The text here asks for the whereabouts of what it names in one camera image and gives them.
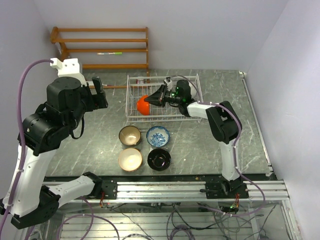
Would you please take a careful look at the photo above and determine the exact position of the dark bowl beige inside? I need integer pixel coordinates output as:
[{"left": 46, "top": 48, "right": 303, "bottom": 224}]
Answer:
[{"left": 118, "top": 125, "right": 142, "bottom": 147}]

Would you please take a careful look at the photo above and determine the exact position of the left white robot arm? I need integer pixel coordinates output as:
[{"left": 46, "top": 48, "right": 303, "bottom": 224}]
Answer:
[{"left": 0, "top": 76, "right": 108, "bottom": 230}]

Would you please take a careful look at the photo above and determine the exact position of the green white pen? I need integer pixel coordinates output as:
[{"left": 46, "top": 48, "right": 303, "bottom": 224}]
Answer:
[{"left": 97, "top": 52, "right": 123, "bottom": 56}]

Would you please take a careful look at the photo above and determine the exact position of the glossy black bowl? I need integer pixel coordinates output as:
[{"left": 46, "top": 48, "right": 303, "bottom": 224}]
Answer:
[{"left": 147, "top": 148, "right": 172, "bottom": 172}]

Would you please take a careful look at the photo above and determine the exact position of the brown bowl cream inside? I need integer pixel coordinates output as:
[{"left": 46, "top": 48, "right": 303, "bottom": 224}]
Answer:
[{"left": 118, "top": 148, "right": 143, "bottom": 172}]

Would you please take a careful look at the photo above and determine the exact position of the white ceramic bowl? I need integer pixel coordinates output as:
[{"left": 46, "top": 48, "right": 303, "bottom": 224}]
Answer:
[{"left": 188, "top": 81, "right": 197, "bottom": 98}]

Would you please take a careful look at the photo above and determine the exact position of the wooden slatted shelf rack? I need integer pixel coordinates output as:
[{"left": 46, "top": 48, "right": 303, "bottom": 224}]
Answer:
[{"left": 50, "top": 26, "right": 150, "bottom": 78}]

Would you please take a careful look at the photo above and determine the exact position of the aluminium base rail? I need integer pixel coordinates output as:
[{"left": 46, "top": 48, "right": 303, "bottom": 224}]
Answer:
[{"left": 42, "top": 172, "right": 291, "bottom": 203}]

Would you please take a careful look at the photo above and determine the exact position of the orange red bowl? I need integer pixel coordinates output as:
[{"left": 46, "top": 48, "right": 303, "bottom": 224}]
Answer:
[{"left": 136, "top": 95, "right": 150, "bottom": 116}]

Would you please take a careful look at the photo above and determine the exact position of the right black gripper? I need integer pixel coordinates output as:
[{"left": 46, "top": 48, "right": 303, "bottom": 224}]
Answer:
[{"left": 144, "top": 84, "right": 182, "bottom": 108}]

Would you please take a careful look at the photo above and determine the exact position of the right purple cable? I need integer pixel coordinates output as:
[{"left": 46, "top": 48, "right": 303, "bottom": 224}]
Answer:
[{"left": 176, "top": 74, "right": 266, "bottom": 218}]

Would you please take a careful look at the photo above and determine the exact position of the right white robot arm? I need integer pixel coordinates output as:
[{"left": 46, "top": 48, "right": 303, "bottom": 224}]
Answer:
[{"left": 144, "top": 77, "right": 242, "bottom": 198}]

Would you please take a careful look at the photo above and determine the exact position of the blue patterned white bowl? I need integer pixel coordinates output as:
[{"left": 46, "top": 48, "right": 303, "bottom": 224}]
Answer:
[{"left": 146, "top": 126, "right": 171, "bottom": 148}]

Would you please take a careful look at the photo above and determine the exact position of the white wire dish rack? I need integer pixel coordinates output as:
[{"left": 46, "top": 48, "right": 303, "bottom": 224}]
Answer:
[{"left": 125, "top": 74, "right": 203, "bottom": 123}]

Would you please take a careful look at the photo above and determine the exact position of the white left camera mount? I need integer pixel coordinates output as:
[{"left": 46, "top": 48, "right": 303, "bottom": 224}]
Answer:
[{"left": 50, "top": 58, "right": 87, "bottom": 86}]

